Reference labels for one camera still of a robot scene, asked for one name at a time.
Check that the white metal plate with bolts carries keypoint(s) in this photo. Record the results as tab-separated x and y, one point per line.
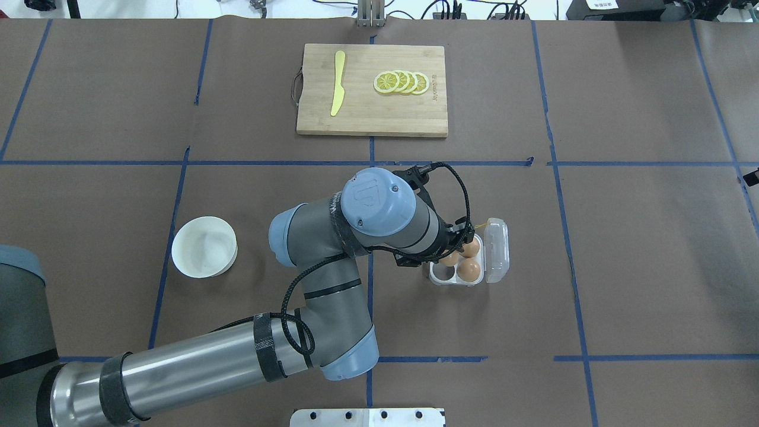
423	416

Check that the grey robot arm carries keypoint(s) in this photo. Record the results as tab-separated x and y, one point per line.
323	322

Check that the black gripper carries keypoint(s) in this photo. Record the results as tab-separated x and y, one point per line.
452	244

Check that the yellow plastic knife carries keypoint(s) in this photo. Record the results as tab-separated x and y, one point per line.
338	89

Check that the clear plastic egg box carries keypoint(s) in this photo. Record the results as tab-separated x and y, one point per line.
485	260

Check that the rear lemon slice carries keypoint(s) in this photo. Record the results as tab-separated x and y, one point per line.
422	83

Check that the brown egg lower right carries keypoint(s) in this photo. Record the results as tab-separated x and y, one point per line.
468	270

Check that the black box top right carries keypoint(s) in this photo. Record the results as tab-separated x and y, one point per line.
615	10

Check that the front lemon slice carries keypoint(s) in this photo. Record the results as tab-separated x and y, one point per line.
386	82

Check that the white round bowl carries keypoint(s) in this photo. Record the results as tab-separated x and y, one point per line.
205	247

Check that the wooden cutting board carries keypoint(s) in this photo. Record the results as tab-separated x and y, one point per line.
365	113

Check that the brown egg upper right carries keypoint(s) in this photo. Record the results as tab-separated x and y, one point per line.
471	249

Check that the brown egg from bowl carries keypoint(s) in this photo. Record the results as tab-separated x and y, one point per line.
450	260

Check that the grey metal bracket at top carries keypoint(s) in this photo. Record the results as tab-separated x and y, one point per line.
371	13

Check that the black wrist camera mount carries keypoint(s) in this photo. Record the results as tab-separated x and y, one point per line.
417	177

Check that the lemon slice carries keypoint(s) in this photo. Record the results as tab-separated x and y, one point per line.
411	83
386	82
422	83
403	79

